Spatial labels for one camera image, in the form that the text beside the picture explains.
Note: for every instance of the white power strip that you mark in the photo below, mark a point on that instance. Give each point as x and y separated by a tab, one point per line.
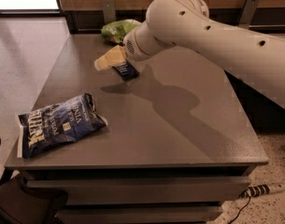
264	189

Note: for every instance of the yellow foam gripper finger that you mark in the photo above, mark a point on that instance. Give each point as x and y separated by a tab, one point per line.
113	57

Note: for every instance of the right metal wall bracket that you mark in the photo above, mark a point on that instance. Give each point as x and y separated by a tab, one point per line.
247	13

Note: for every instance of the blue kettle chips bag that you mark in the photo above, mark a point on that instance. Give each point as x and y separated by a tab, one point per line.
55	125

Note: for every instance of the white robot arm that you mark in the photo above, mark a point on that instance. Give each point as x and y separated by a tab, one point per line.
257	59

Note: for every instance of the green snack bag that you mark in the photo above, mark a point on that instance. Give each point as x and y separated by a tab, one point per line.
116	31

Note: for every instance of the dark blue rxbar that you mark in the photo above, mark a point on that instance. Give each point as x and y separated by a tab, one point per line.
126	71

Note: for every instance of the left metal wall bracket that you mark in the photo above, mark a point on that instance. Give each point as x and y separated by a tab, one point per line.
109	11

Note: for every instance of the brown chair seat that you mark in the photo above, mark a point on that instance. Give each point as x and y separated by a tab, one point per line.
22	205

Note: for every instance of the metal wall bracket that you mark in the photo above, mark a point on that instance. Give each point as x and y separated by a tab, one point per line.
247	13
109	11

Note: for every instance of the grey drawer cabinet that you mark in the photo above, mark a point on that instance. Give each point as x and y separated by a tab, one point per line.
177	144

